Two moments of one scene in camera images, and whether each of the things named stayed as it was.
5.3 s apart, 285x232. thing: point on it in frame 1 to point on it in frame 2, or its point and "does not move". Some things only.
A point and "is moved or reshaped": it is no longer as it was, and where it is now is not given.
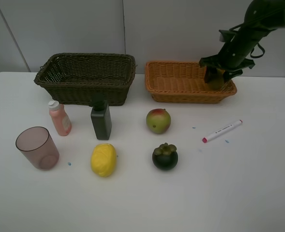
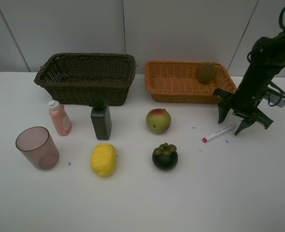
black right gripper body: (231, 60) to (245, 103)
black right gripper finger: (228, 75) to (243, 124)
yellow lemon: (103, 160) does not move
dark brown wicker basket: (72, 78) does not move
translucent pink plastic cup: (36, 144) does not move
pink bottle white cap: (62, 123) does not move
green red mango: (158, 121) does not move
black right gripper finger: (211, 72) to (223, 111)
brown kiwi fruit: (216, 79) is moved or reshaped
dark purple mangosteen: (165, 157) does not move
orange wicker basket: (182, 82) does not move
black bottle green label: (101, 117) does not move
